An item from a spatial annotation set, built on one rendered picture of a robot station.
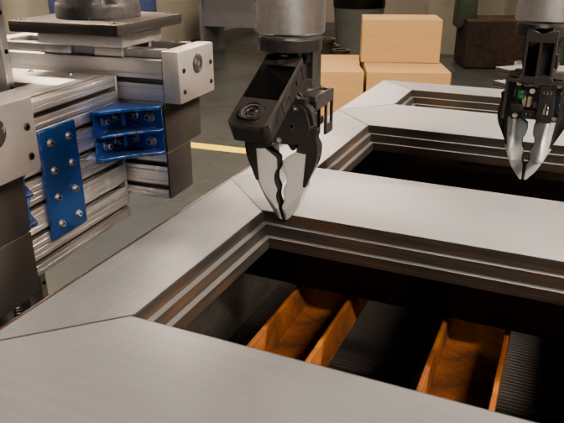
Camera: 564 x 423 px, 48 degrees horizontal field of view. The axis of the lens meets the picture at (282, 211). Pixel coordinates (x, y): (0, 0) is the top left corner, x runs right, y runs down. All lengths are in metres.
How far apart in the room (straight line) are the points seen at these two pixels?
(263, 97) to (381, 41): 3.88
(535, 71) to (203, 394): 0.58
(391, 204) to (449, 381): 0.22
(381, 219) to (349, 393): 0.33
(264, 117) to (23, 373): 0.32
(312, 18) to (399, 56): 3.86
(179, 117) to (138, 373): 0.75
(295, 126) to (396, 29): 3.83
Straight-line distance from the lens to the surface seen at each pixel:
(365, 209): 0.79
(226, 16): 7.54
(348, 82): 4.18
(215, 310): 1.02
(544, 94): 0.87
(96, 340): 0.56
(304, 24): 0.69
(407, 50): 4.55
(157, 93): 1.15
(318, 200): 0.81
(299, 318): 0.89
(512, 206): 0.84
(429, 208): 0.81
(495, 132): 1.18
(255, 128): 0.63
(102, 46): 1.19
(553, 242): 0.76
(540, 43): 0.86
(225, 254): 0.71
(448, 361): 0.84
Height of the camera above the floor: 1.16
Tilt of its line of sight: 23 degrees down
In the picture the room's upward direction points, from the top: straight up
